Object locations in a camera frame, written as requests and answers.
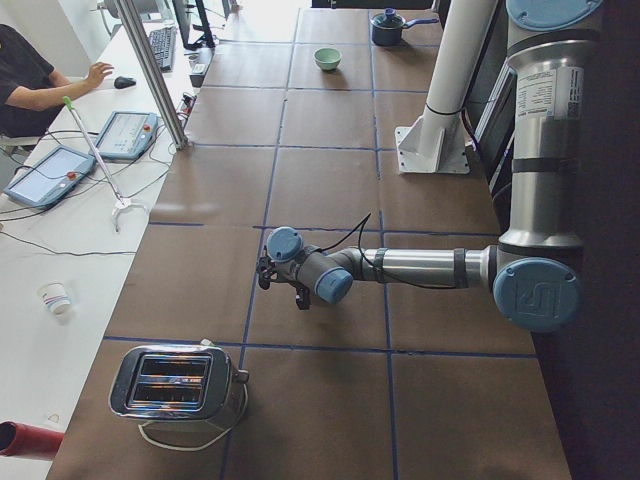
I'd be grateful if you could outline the red cylinder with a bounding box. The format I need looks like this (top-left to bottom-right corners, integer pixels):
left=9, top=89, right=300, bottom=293
left=1, top=421, right=64, bottom=461

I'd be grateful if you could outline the black keyboard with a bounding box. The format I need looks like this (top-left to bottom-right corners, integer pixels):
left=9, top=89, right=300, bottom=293
left=148, top=27, right=176, bottom=72

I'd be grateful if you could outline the white mounting pillar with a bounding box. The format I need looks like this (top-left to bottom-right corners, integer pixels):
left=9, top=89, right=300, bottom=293
left=395, top=0, right=499, bottom=175

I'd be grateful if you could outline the green bowl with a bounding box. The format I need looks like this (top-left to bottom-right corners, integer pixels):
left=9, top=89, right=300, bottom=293
left=313, top=47, right=342, bottom=72

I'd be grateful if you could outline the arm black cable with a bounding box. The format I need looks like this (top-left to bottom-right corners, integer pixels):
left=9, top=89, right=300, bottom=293
left=319, top=211, right=466, bottom=290

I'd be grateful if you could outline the aluminium frame post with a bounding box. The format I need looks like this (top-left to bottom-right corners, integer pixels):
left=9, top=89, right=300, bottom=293
left=115, top=0, right=188, bottom=151

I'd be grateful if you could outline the person in black shirt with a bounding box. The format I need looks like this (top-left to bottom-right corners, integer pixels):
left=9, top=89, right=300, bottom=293
left=1, top=24, right=61, bottom=137

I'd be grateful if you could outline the black monitor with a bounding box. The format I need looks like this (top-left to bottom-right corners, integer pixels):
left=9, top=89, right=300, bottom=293
left=172, top=0, right=216, bottom=51

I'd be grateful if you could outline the paper cup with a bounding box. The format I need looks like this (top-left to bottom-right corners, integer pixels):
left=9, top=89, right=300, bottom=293
left=37, top=282, right=71, bottom=315

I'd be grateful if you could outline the far teach pendant tablet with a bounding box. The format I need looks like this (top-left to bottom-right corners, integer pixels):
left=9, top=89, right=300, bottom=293
left=94, top=111, right=159, bottom=163

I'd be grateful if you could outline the teach pendant tablet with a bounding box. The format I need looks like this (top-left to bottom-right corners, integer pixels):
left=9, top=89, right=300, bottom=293
left=4, top=145, right=96, bottom=209
left=94, top=111, right=159, bottom=163

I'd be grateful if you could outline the grabber reacher stick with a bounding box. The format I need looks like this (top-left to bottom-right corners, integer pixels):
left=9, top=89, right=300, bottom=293
left=63, top=96, right=149, bottom=233

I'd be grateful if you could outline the black computer mouse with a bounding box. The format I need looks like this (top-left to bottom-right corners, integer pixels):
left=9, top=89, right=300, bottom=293
left=113, top=76, right=137, bottom=90

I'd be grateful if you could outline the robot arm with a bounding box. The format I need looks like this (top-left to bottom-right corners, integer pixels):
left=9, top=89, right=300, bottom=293
left=256, top=1, right=604, bottom=333

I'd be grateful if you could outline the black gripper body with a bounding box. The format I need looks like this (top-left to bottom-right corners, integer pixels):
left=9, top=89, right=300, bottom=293
left=259, top=257, right=298, bottom=290

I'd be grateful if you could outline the blue saucepan with lid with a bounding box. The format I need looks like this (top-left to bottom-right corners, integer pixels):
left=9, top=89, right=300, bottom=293
left=370, top=8, right=439, bottom=46

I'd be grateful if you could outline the person's forearm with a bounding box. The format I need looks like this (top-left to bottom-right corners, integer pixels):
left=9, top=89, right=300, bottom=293
left=5, top=79, right=95, bottom=111

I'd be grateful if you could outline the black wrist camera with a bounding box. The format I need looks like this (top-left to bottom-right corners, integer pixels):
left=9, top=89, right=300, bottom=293
left=294, top=282, right=311, bottom=311

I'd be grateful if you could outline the silver toaster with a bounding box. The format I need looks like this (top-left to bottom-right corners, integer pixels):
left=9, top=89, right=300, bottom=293
left=109, top=344, right=249, bottom=432

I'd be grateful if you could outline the near teach pendant tablet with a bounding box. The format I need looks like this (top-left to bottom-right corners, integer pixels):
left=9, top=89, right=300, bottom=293
left=4, top=145, right=96, bottom=209

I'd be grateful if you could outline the person's hand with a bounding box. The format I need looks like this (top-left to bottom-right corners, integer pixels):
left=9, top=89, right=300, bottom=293
left=84, top=62, right=114, bottom=90

